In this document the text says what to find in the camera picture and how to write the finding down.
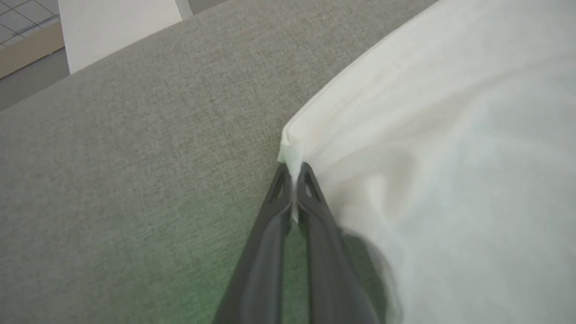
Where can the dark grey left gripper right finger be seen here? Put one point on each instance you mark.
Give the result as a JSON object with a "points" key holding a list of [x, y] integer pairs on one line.
{"points": [[330, 279]]}

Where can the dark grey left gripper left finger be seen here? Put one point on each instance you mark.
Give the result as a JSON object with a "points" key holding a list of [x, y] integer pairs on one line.
{"points": [[258, 279]]}

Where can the grey fabric sofa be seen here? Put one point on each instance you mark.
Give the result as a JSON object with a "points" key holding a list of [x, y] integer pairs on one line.
{"points": [[135, 180]]}

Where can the white and blue garment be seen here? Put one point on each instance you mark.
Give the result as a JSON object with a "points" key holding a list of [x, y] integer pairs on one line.
{"points": [[450, 157]]}

